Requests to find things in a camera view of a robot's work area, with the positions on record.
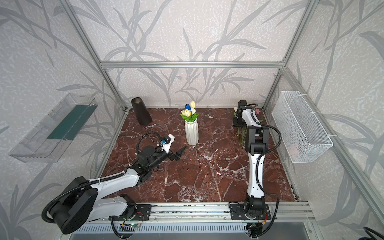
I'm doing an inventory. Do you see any white ribbed ceramic vase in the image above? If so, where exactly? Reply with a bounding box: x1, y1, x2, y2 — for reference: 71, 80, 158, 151
185, 120, 199, 146

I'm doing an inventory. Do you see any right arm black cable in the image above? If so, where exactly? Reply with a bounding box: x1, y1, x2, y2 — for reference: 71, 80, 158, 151
245, 103, 283, 238

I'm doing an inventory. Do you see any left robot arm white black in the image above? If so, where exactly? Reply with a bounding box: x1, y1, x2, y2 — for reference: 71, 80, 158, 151
42, 146, 186, 235

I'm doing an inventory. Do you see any green circuit board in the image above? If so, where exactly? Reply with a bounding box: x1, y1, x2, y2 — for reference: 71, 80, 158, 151
121, 223, 142, 231

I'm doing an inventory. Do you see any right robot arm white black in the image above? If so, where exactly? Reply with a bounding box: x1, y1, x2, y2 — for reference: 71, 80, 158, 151
233, 100, 270, 219

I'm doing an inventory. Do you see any bright yellow artificial tulip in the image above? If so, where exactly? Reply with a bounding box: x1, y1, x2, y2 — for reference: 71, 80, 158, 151
181, 110, 199, 123

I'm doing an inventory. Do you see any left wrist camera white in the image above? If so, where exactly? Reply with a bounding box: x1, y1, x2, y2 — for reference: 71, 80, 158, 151
158, 134, 175, 154

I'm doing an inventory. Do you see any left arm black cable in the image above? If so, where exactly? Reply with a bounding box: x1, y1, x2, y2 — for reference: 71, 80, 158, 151
41, 170, 127, 224

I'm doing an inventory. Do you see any clear plastic wall tray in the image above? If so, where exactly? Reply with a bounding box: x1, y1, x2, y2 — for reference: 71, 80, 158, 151
9, 94, 98, 163

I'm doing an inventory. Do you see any white wire mesh basket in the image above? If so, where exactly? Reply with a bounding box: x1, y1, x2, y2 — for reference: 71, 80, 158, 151
272, 91, 334, 164

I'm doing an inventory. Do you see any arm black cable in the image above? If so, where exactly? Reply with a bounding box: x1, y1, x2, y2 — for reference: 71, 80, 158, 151
41, 170, 127, 224
245, 103, 283, 238

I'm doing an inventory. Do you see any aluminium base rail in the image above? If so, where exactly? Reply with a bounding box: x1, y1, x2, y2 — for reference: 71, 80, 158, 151
74, 201, 316, 235

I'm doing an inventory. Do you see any black cylindrical vase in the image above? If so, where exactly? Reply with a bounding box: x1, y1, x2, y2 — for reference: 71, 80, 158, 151
131, 97, 153, 126

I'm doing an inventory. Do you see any bunch of artificial tulips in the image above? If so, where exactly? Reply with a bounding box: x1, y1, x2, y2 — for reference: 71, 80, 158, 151
234, 103, 263, 147

